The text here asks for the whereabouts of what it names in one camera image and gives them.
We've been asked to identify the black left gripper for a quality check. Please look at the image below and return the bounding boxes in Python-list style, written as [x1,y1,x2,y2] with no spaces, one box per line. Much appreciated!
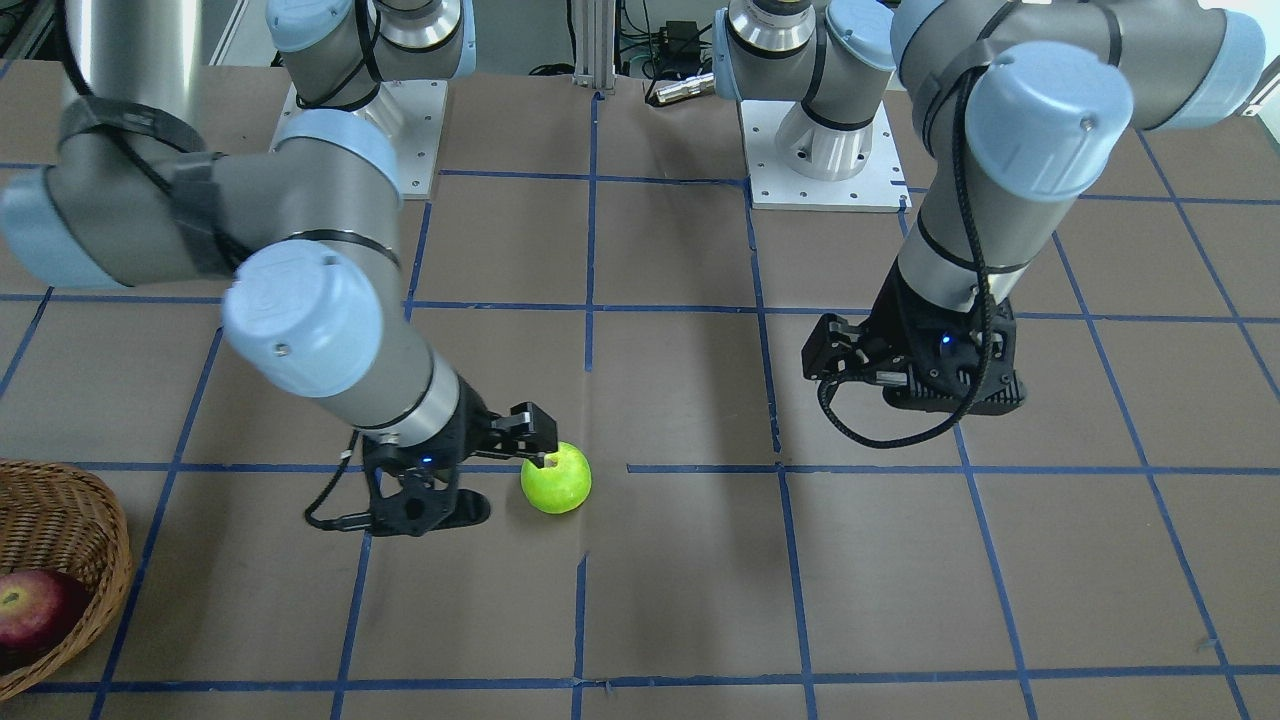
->
[803,266,980,413]

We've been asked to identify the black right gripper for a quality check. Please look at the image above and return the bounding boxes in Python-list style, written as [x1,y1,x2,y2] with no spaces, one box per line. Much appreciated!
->
[425,378,559,469]

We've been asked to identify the green apple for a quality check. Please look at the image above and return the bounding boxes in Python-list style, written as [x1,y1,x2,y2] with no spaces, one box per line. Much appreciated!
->
[520,441,593,515]

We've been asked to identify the red yellow apple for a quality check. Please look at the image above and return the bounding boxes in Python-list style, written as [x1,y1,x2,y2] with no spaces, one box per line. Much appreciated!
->
[1,568,92,653]

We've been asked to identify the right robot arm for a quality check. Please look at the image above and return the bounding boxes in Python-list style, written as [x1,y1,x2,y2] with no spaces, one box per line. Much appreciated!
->
[3,1,559,470]

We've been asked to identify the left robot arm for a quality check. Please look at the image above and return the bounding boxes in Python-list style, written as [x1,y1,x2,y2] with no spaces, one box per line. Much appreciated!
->
[713,1,1268,416]

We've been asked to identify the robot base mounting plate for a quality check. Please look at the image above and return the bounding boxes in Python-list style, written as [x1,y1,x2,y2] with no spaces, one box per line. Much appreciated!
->
[739,100,913,213]

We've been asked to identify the woven wicker basket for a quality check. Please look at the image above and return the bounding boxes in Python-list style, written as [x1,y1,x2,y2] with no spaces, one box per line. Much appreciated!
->
[1,457,134,702]

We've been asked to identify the silver metal cylinder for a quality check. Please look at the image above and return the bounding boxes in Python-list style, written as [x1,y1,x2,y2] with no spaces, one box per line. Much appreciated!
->
[645,72,716,108]

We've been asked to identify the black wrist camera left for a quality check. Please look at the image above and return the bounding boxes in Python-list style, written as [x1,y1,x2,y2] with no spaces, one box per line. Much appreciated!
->
[801,300,1028,448]

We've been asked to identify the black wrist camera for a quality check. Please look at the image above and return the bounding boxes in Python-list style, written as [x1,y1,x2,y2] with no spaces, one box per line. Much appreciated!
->
[801,300,1028,448]
[303,430,492,537]

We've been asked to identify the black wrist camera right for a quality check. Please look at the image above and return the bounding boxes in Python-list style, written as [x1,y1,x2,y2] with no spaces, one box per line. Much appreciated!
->
[303,430,492,537]

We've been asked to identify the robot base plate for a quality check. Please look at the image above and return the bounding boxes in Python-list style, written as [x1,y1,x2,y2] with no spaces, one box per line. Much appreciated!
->
[270,79,448,211]

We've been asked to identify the power strip with cables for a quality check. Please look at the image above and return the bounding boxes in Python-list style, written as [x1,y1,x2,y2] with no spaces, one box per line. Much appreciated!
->
[614,1,721,79]

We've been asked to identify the aluminium frame post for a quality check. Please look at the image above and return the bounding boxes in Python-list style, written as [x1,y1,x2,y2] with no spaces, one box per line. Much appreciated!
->
[570,0,618,96]

